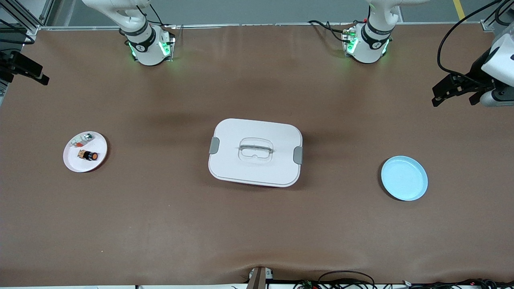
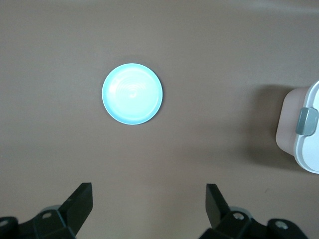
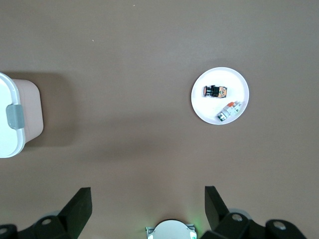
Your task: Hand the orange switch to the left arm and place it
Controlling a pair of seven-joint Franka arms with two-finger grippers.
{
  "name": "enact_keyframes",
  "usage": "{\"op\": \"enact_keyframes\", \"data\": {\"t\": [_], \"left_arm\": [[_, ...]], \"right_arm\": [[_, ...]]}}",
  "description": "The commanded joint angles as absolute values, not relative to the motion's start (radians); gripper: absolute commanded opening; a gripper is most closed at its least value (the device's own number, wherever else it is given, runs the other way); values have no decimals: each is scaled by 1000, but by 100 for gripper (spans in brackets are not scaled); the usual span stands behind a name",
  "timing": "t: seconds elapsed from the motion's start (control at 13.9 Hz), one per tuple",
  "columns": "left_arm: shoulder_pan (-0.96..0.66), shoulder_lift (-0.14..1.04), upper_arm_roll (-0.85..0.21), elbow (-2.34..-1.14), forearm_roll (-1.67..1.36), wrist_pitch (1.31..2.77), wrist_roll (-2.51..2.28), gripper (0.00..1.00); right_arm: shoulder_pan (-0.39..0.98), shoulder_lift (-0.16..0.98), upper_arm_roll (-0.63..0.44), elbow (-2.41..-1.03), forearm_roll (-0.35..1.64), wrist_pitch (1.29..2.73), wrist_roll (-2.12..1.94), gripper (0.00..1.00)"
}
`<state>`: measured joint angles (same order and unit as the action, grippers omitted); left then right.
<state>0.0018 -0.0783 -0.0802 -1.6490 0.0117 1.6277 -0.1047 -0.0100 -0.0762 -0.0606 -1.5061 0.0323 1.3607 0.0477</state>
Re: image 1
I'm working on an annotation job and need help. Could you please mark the white round plate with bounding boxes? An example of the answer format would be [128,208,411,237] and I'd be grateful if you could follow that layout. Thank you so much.
[63,131,108,173]

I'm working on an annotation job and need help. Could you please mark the aluminium frame profile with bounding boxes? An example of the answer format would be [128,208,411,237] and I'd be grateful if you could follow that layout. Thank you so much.
[0,0,55,36]
[482,0,514,32]

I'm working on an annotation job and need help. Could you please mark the black right base cable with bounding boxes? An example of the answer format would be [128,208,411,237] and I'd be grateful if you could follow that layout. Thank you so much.
[137,4,165,26]

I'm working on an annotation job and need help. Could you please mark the black left base cable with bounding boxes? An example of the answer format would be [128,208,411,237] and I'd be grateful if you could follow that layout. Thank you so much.
[308,19,354,43]

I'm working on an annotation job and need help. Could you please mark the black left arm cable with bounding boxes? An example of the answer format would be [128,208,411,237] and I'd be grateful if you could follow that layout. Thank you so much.
[437,0,502,85]

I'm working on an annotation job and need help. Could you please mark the silver table edge rail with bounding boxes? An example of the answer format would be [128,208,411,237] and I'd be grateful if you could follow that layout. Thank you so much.
[38,23,488,31]

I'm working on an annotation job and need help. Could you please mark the brown metal bracket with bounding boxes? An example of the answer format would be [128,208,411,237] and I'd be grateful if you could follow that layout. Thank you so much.
[247,266,274,289]

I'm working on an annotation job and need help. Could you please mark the brown table mat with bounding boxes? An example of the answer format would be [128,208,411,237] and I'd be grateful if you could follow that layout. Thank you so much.
[0,23,514,286]

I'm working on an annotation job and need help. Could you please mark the black looped cable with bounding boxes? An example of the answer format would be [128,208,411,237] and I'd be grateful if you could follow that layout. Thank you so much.
[317,271,376,289]

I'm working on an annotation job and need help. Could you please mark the black base cable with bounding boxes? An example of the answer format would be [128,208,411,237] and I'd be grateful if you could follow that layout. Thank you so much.
[308,19,354,43]
[137,4,165,26]

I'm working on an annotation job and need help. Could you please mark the light blue round plate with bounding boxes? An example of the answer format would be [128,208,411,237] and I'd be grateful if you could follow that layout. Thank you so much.
[381,155,428,201]

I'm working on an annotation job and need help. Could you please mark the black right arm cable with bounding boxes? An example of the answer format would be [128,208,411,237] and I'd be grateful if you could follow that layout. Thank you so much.
[0,29,37,45]

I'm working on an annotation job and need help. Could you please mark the white lidded storage box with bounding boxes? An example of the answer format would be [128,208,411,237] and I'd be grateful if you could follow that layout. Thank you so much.
[208,118,303,188]

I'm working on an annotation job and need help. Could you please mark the black cable bundle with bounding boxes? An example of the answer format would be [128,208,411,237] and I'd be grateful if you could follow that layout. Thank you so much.
[402,278,514,289]

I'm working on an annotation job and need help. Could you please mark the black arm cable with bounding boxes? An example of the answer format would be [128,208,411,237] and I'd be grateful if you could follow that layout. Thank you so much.
[437,0,502,85]
[0,29,37,45]

